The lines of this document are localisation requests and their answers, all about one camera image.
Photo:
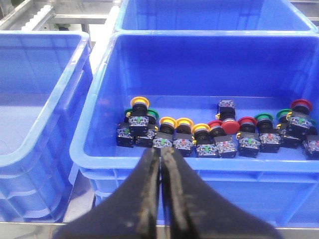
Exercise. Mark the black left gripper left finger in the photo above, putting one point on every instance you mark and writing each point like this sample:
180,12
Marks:
129,213

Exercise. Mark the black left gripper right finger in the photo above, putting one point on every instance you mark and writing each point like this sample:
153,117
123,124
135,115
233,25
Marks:
193,210

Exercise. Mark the blue crate with buttons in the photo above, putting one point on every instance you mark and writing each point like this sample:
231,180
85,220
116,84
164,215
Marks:
185,75

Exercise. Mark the yellow push button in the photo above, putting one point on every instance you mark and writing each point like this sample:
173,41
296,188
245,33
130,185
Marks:
164,135
204,145
183,140
138,119

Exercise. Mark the green push button behind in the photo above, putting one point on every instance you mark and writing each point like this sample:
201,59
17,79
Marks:
147,141

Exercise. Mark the green push button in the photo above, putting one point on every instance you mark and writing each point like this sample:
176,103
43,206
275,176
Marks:
147,141
311,142
124,137
270,139
287,139

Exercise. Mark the green push button left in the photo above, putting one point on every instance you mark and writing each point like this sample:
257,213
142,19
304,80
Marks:
124,137

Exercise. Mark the red push button left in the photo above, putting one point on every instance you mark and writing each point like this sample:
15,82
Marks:
225,146

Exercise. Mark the red push button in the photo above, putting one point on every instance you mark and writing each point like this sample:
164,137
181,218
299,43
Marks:
299,120
248,139
225,146

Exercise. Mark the red push button middle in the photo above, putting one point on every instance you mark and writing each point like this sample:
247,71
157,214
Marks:
248,139

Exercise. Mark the yellow push button top left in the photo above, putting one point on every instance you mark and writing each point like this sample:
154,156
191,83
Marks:
138,119

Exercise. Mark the red mushroom button upright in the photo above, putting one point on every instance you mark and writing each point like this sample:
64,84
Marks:
227,114

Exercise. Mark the green push button middle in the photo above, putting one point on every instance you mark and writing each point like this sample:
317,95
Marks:
270,139

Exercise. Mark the green push button far right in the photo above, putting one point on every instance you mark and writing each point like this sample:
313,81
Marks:
311,142

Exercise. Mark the red push button top right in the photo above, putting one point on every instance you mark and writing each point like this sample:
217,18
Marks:
299,120

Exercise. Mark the empty blue crate beside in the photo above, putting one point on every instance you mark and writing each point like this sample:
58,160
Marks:
44,80

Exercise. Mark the blue crate behind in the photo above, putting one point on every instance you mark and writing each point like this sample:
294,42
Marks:
229,15

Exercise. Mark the steel rack front rail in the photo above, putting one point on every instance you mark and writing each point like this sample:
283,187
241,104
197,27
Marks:
18,230

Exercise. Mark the steel roller conveyor frame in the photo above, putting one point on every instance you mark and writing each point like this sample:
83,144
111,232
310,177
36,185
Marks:
95,17

